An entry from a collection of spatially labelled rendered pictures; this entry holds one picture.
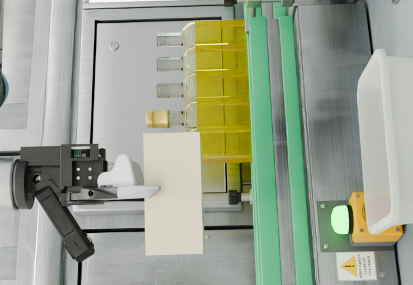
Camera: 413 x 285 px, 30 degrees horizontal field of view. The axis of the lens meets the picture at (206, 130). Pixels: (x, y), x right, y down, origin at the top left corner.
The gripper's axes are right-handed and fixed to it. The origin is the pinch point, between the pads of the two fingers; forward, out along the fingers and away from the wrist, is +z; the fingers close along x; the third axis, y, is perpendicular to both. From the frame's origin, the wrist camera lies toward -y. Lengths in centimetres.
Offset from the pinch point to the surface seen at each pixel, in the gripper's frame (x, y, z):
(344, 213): 10.8, -2.8, 26.7
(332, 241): 15.3, -7.1, 25.4
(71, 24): 58, 41, -24
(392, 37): 10.7, 24.5, 35.4
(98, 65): 55, 31, -18
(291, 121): 23.0, 13.3, 20.3
